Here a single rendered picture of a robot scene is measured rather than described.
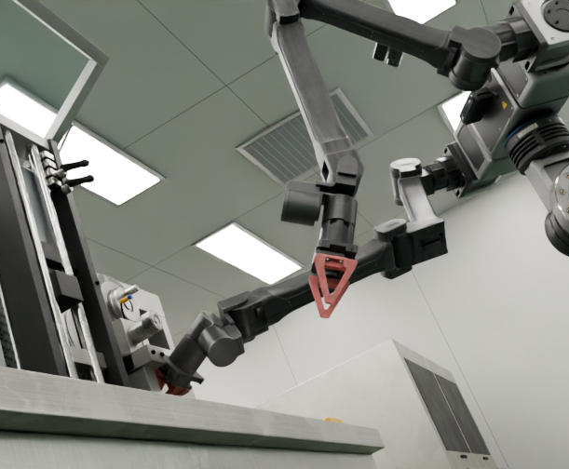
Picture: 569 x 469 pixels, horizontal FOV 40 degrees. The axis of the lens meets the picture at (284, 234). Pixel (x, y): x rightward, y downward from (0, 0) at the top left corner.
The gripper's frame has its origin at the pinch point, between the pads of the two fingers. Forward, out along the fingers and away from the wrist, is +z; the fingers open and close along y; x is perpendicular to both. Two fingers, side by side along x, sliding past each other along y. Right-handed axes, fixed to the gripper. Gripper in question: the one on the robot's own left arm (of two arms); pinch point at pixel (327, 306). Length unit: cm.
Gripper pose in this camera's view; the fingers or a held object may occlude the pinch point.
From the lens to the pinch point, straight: 127.3
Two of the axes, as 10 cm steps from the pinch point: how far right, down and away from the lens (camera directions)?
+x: 9.9, 1.7, 0.0
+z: -1.5, 8.7, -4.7
